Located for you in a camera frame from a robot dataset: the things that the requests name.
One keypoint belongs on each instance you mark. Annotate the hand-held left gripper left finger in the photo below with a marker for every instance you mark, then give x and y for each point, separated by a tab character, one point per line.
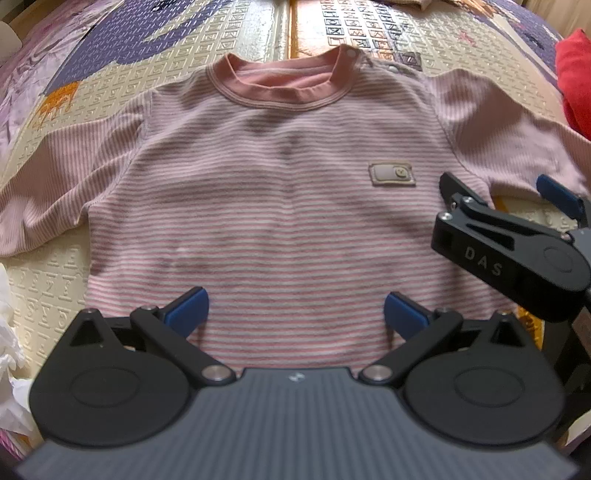
189	309

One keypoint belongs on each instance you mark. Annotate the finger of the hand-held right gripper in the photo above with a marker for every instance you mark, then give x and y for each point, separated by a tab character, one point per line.
480	210
561	196

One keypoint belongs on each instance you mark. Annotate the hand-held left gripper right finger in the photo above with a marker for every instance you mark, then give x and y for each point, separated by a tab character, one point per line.
406	311

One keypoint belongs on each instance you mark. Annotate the pink striped top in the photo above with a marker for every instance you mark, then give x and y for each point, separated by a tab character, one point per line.
277	207

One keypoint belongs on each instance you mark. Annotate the red cloth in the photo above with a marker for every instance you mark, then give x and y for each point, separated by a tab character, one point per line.
577	83

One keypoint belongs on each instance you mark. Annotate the beige striped garment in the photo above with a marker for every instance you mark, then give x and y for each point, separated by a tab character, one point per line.
418	3

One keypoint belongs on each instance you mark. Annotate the pink floral bed sheet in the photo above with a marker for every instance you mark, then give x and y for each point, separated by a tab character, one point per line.
27	83

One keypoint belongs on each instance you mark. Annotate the white pillow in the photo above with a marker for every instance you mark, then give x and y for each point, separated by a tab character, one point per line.
9	41

